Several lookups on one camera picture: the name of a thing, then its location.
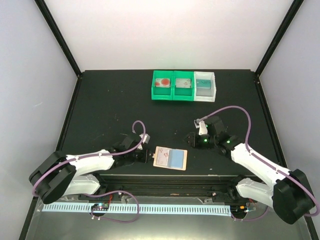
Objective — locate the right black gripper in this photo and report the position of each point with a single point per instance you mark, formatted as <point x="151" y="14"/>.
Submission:
<point x="193" y="141"/>

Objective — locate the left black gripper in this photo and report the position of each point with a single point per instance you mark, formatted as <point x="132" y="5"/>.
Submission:
<point x="144" y="157"/>

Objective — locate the beige card holder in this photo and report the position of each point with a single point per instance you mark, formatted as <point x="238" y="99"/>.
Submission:
<point x="167" y="167"/>

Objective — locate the blue credit card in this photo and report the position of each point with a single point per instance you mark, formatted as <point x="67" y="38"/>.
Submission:
<point x="176" y="159"/>

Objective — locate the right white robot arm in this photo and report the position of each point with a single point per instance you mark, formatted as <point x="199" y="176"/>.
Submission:
<point x="287" y="192"/>

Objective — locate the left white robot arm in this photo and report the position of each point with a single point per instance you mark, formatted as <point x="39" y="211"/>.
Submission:
<point x="64" y="174"/>

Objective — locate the grey patterned card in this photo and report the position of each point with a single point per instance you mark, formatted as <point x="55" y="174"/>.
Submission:
<point x="183" y="83"/>

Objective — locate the teal card in bin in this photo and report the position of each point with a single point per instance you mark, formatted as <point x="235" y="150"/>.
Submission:
<point x="203" y="84"/>

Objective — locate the red dotted card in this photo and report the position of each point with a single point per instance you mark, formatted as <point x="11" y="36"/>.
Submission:
<point x="162" y="83"/>

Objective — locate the middle green bin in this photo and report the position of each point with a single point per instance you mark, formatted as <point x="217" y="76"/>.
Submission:
<point x="183" y="94"/>

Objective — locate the green bin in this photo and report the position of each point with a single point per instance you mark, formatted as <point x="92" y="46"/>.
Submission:
<point x="162" y="93"/>
<point x="183" y="94"/>

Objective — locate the white bin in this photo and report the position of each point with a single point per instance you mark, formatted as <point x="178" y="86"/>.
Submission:
<point x="205" y="95"/>

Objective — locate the left green bin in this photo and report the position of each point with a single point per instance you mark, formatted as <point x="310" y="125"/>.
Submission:
<point x="162" y="93"/>

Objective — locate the left circuit board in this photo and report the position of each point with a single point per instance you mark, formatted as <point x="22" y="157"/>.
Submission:
<point x="100" y="207"/>

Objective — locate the circuit board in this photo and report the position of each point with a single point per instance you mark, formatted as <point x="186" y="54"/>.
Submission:
<point x="100" y="207"/>
<point x="237" y="209"/>

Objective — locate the right circuit board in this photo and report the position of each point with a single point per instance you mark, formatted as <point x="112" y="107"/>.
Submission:
<point x="237" y="209"/>

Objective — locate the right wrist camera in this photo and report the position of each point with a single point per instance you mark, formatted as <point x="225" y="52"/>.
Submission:
<point x="201" y="126"/>

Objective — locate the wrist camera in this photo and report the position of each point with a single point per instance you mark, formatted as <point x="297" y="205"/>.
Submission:
<point x="201" y="126"/>
<point x="145" y="140"/>

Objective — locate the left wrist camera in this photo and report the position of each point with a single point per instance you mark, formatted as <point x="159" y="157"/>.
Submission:
<point x="145" y="140"/>

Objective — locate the black aluminium rail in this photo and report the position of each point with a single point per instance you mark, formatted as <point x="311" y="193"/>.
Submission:
<point x="173" y="185"/>

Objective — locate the white slotted cable duct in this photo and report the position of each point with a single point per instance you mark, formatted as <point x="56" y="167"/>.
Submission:
<point x="153" y="209"/>

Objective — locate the right black frame post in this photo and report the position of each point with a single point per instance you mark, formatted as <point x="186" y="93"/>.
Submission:
<point x="283" y="27"/>

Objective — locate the black frame post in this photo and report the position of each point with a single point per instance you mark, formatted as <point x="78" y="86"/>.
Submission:
<point x="48" y="17"/>
<point x="283" y="27"/>

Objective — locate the left black frame post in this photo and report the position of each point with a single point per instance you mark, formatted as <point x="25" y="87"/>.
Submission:
<point x="48" y="17"/>

